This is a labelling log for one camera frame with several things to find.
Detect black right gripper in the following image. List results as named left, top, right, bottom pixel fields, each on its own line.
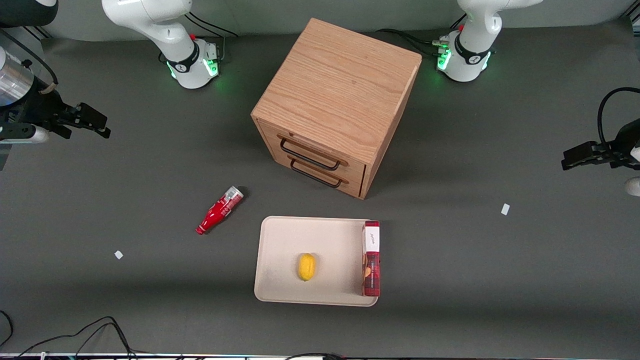
left=0, top=90, right=112, bottom=141

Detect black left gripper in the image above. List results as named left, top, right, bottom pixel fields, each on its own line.
left=561, top=118, right=640, bottom=172

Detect red ketchup bottle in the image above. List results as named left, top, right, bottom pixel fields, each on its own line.
left=195, top=185, right=245, bottom=236

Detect beige plastic tray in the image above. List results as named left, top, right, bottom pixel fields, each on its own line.
left=254, top=215, right=381, bottom=307

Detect wooden drawer front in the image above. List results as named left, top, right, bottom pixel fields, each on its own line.
left=270, top=151, right=366, bottom=199
left=257, top=121, right=368, bottom=177

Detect red cookie box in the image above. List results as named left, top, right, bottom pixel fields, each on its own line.
left=361, top=220, right=381, bottom=298

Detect wooden drawer cabinet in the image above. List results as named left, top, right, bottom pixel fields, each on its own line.
left=251, top=18, right=422, bottom=200

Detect yellow lemon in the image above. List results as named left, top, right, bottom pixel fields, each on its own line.
left=298, top=253, right=317, bottom=282

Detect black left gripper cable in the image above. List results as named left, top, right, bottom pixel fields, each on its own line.
left=597, top=87, right=640, bottom=147

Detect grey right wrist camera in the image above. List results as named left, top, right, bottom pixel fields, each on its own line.
left=0, top=125, right=51, bottom=145

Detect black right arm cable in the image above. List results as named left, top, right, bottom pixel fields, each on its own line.
left=0, top=29, right=59, bottom=97

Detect black right base cables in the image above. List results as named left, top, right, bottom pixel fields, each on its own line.
left=184, top=11, right=239, bottom=63

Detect black base cables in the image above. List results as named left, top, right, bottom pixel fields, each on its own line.
left=376, top=14, right=468, bottom=59
left=184, top=11, right=239, bottom=63

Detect black floor cable bundle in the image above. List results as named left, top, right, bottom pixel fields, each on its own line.
left=14, top=316, right=137, bottom=360

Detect black left base cables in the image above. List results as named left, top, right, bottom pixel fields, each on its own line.
left=376, top=14, right=468, bottom=59

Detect black metal drawer handle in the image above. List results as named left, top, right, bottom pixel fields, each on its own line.
left=289, top=159, right=345, bottom=189
left=279, top=137, right=344, bottom=171

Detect black thin cable loop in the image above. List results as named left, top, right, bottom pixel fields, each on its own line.
left=0, top=310, right=14, bottom=349

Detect black cable at table edge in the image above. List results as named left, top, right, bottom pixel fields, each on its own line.
left=284, top=352, right=347, bottom=360

